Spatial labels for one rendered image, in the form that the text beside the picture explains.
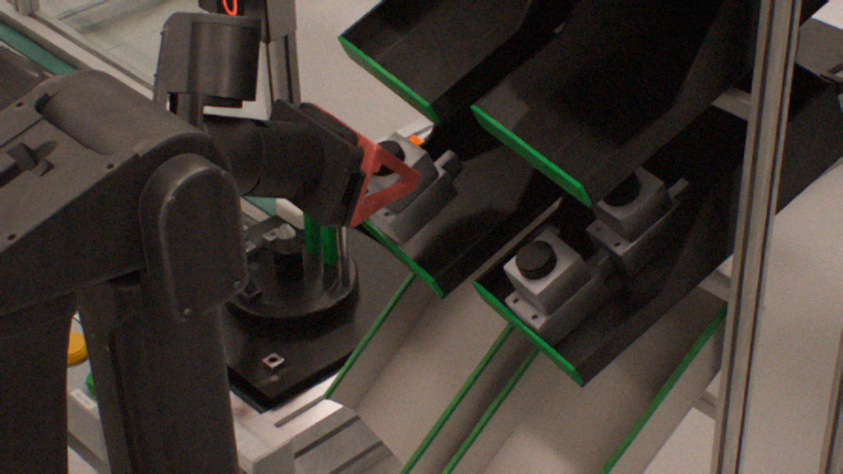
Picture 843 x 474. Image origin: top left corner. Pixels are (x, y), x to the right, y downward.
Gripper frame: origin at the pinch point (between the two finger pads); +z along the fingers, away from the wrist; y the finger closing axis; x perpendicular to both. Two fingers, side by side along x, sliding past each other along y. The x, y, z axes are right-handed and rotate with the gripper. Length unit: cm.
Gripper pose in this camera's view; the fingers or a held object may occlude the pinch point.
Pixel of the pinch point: (391, 168)
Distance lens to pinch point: 125.6
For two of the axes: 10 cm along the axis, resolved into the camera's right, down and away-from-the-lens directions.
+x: -3.1, 9.0, 2.9
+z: 7.3, 0.3, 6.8
